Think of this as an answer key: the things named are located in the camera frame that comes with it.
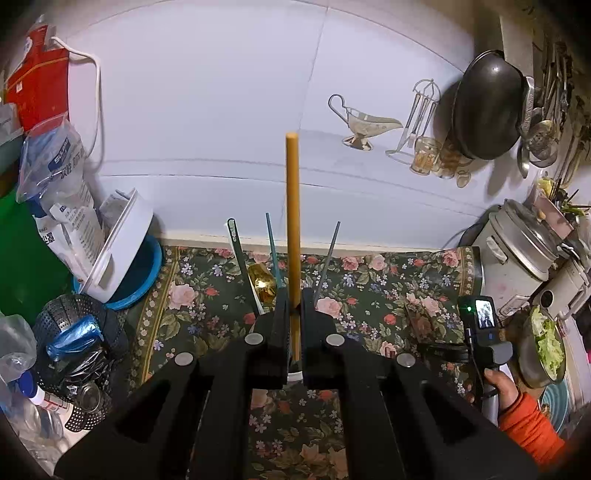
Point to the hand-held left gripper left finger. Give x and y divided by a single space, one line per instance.
280 318

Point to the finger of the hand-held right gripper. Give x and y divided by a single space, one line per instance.
443 353
427 323

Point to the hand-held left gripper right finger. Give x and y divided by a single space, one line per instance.
306 323

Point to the gold spoon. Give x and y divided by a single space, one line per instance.
262 281

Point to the white cup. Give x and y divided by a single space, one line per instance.
295 374

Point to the grey chopstick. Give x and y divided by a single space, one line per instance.
327 263

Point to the teal chopstick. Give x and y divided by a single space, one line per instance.
273 249

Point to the yellow wooden stick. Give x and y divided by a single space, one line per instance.
293 221

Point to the person's right forearm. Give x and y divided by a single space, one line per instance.
531 429

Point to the hanging kitchen utensils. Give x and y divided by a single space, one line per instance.
561 92

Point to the person's right hand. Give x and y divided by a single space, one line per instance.
504 390

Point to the floral tablecloth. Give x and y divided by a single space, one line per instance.
369 295

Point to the metal pot with lettuce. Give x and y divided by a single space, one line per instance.
545 350

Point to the white rice cooker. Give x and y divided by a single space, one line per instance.
512 249

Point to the white kitchen appliance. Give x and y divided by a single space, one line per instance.
565 286

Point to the blue plastic basin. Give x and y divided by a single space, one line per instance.
143 272

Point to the white plastic tub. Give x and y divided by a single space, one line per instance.
122 249

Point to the black plastic bag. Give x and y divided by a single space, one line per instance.
87 374

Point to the blue plastic bag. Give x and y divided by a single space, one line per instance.
74 339

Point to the metal skimmer ladle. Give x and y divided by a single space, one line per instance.
538 138

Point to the black perforated steamer basket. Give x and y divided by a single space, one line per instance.
64 309

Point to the black wok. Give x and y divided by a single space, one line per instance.
489 106

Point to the printed clear plastic bag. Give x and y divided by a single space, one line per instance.
64 194

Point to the green board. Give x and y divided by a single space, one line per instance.
23 258

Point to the clear plastic bottle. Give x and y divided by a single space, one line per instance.
27 406

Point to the red package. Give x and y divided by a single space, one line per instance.
37 83

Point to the glass rack wall sticker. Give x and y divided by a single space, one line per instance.
422 147

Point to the gravy boat wall sticker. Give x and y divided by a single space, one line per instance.
364 124

